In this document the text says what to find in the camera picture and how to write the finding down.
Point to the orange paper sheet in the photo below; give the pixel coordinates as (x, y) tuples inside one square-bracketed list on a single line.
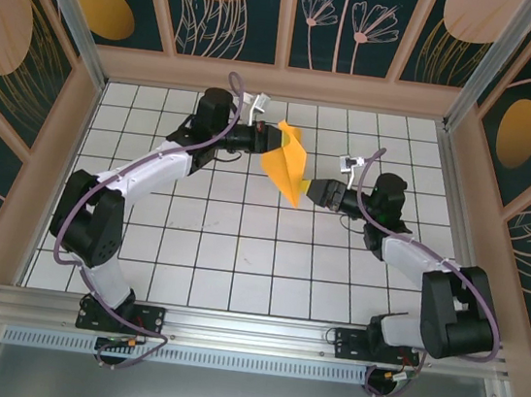
[(289, 167)]

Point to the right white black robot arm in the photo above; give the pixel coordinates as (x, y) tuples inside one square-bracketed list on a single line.
[(456, 312)]

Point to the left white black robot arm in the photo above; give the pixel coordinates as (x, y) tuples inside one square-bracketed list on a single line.
[(86, 224)]

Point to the yellow power connector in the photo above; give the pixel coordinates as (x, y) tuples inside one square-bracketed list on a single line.
[(389, 376), (131, 342)]

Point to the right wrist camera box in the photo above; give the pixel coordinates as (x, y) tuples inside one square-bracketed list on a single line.
[(348, 163)]

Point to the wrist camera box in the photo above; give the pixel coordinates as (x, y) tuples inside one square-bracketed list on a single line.
[(348, 163), (260, 102)]

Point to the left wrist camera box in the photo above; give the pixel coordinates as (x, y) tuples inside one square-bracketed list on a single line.
[(260, 102)]

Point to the aluminium side rail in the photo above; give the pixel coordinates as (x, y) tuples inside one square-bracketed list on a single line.
[(458, 209)]

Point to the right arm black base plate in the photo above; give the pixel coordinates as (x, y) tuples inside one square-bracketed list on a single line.
[(349, 344)]

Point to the aluminium mounting rail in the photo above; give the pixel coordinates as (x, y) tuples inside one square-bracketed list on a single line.
[(248, 333)]

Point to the aluminium frame post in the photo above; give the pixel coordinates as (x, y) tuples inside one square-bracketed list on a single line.
[(494, 67), (70, 11)]

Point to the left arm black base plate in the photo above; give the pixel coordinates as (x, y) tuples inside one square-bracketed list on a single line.
[(146, 320)]

